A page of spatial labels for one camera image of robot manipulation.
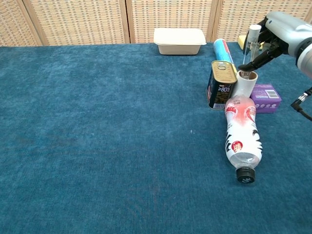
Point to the purple cardboard box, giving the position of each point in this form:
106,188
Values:
265,98

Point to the clear glass test tube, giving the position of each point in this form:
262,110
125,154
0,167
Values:
254,29

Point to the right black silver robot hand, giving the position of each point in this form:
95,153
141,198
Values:
285,31

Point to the plastic bottle with black cap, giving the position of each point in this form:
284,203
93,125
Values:
243,136

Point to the beige lidded food container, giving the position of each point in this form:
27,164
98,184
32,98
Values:
179,41

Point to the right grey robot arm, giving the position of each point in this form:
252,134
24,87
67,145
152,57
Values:
306,58

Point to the gold black luncheon meat can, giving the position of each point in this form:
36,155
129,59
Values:
220,83

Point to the blue wrap roll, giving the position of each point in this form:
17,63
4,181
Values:
222,52

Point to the woven bamboo folding screen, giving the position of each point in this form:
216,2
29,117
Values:
80,22

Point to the teal table cloth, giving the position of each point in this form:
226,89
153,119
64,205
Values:
97,134

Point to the yellow sponge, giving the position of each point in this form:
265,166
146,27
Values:
241,41

